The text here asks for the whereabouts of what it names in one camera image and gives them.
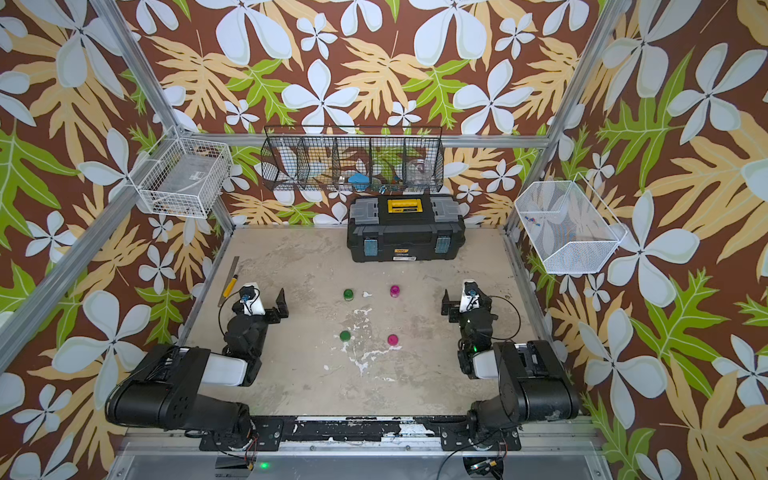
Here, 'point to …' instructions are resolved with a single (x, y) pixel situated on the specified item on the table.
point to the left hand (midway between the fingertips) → (266, 288)
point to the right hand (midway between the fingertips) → (462, 289)
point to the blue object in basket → (359, 181)
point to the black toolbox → (405, 228)
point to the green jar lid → (345, 335)
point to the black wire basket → (354, 158)
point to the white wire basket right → (568, 226)
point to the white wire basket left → (182, 175)
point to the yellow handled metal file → (231, 284)
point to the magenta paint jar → (395, 291)
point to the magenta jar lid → (392, 339)
